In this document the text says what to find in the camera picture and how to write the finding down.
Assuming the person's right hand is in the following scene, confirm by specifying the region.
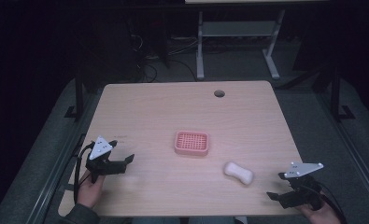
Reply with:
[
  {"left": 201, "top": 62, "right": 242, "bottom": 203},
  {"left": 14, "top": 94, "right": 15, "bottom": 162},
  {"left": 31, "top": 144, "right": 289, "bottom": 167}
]
[{"left": 297, "top": 194, "right": 343, "bottom": 224}]

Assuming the bundle of floor cables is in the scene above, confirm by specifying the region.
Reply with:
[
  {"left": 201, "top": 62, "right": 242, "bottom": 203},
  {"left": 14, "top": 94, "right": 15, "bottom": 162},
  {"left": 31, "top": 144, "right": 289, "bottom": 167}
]
[{"left": 127, "top": 32, "right": 200, "bottom": 83}]

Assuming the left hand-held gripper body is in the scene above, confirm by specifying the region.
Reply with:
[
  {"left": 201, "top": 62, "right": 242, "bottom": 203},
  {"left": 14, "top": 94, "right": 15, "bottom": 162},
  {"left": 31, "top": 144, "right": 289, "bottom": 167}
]
[{"left": 85, "top": 134, "right": 128, "bottom": 185}]

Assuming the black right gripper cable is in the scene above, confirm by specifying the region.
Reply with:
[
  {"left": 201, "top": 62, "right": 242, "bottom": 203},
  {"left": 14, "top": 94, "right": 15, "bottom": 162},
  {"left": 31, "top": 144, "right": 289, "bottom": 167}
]
[{"left": 306, "top": 181, "right": 348, "bottom": 224}]

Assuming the pink soap dish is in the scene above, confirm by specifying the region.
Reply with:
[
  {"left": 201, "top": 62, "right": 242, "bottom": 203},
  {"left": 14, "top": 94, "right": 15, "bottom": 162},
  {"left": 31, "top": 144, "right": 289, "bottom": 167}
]
[{"left": 174, "top": 130, "right": 210, "bottom": 157}]

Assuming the black metal stand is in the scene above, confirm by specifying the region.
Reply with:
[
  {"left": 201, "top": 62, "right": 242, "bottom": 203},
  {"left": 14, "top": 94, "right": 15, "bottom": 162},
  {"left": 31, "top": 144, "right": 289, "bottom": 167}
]
[
  {"left": 64, "top": 69, "right": 87, "bottom": 119},
  {"left": 329, "top": 62, "right": 357, "bottom": 121}
]

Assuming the person's left hand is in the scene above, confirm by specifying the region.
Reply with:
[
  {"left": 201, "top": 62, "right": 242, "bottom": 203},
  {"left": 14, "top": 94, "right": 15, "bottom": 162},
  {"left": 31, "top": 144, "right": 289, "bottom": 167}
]
[{"left": 77, "top": 175, "right": 106, "bottom": 210}]

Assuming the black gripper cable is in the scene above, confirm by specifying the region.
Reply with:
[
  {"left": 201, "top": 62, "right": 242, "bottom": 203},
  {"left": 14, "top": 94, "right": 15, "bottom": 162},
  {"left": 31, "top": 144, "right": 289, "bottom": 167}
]
[
  {"left": 306, "top": 181, "right": 348, "bottom": 224},
  {"left": 73, "top": 143, "right": 95, "bottom": 203}
]

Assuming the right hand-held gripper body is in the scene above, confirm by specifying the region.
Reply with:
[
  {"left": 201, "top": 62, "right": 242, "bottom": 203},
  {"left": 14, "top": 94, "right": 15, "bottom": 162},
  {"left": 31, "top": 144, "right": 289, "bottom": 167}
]
[{"left": 279, "top": 161, "right": 325, "bottom": 211}]

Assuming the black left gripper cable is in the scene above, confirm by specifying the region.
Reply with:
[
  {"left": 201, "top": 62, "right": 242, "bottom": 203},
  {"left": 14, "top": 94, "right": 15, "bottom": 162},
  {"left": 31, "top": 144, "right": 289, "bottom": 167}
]
[{"left": 73, "top": 143, "right": 95, "bottom": 203}]

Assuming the white soap bar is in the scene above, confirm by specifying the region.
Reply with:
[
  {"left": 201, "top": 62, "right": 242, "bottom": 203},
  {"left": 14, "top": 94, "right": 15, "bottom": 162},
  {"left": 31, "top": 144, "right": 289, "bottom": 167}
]
[{"left": 223, "top": 161, "right": 255, "bottom": 187}]

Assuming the white metal desk frame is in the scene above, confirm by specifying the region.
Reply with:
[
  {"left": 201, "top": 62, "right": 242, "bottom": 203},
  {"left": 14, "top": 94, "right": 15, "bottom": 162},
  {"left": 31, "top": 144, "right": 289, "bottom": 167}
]
[{"left": 195, "top": 8, "right": 287, "bottom": 81}]

